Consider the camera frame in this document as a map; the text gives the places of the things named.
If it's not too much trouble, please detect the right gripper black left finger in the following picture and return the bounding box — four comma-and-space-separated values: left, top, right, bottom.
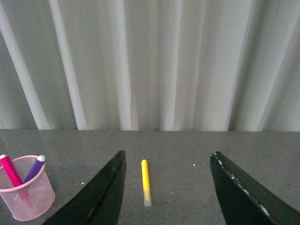
44, 150, 126, 225

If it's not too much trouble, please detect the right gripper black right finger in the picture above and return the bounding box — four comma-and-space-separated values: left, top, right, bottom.
210, 151, 300, 225

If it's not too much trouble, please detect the purple highlighter pen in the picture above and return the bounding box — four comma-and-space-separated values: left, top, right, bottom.
24, 155, 45, 183

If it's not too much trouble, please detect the pink highlighter pen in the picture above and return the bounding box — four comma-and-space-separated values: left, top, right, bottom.
0, 154, 34, 209

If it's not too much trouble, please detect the pink mesh cup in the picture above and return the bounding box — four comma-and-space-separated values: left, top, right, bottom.
0, 155, 55, 221

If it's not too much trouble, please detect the yellow highlighter pen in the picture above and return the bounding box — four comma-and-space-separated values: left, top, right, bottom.
141, 159, 152, 207

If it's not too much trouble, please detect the white pleated curtain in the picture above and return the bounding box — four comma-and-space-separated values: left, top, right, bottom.
0, 0, 300, 131

